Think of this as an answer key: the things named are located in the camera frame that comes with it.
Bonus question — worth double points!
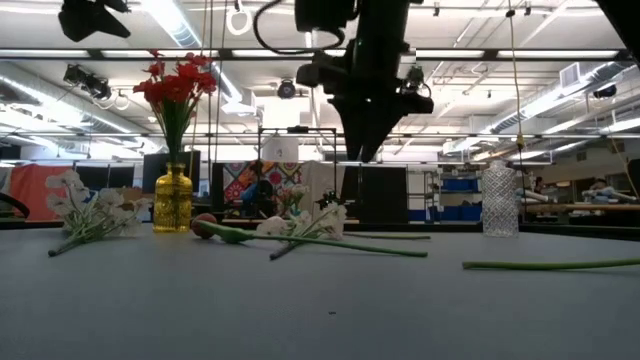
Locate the yellow glass vase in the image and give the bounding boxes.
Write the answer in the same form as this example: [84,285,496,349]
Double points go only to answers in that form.
[152,162,194,234]

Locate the white artificial flower bunch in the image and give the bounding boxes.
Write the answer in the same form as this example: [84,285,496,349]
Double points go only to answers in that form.
[44,169,154,259]
[254,197,349,261]

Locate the orange cloth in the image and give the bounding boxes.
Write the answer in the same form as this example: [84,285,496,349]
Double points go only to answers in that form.
[8,163,71,222]

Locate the white ceiling air vent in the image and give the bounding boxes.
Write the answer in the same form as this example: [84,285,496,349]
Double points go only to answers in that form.
[559,62,582,90]

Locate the wide blue storage bin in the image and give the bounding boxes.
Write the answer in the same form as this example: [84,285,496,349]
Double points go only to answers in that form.
[407,204,484,223]

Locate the colourful patterned panel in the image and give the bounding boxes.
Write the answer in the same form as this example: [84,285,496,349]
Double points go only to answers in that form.
[222,160,305,204]

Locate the white hanging box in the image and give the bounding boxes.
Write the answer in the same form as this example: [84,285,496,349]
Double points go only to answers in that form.
[262,137,300,164]

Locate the small blue storage bin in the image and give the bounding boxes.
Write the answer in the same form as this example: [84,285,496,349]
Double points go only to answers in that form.
[442,178,481,192]

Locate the black computer monitor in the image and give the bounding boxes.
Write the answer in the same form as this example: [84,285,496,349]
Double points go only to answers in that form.
[142,151,201,195]

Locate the yellow hanging cable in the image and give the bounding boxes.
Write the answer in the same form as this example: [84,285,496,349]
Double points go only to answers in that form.
[507,7,527,151]

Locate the person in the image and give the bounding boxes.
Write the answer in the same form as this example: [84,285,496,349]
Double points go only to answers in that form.
[582,177,614,202]
[238,158,275,217]

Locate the thin black station frame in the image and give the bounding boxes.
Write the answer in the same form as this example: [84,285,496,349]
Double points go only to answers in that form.
[257,125,339,221]

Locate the clear cut-glass vase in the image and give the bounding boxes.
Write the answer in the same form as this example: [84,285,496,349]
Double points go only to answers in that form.
[481,159,521,239]

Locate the wooden background table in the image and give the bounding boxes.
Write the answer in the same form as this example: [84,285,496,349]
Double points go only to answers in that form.
[522,203,640,215]

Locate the background flower bouquet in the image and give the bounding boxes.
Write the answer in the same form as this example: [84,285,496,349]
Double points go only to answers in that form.
[276,184,310,219]

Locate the overhead light bar rail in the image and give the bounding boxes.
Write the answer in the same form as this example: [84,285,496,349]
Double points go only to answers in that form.
[0,47,640,62]

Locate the red tulip with green stem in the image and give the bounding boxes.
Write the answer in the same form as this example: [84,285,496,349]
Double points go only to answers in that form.
[191,212,430,259]

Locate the black partition panel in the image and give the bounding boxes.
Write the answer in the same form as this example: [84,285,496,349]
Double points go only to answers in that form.
[339,166,409,225]

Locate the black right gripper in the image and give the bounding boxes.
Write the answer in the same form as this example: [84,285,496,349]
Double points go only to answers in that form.
[297,52,435,165]

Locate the black camera cable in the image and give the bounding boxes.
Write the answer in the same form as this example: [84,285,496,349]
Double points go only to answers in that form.
[252,0,351,56]

